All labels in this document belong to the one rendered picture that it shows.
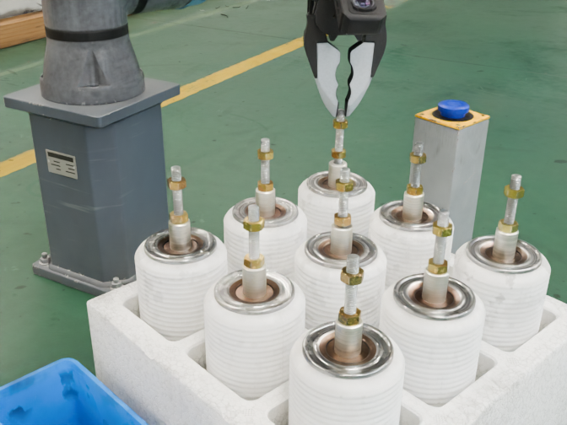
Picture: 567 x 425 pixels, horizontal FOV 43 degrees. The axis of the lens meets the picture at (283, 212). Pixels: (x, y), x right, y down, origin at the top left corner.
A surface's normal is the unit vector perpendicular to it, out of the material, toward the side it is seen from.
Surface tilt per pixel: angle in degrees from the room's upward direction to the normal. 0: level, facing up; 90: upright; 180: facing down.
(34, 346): 0
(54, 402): 88
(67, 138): 90
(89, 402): 88
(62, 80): 72
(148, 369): 90
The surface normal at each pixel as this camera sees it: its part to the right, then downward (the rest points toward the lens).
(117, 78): 0.64, 0.05
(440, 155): -0.74, 0.30
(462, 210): 0.68, 0.33
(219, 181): 0.01, -0.90
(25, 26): 0.87, 0.22
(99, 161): 0.27, 0.43
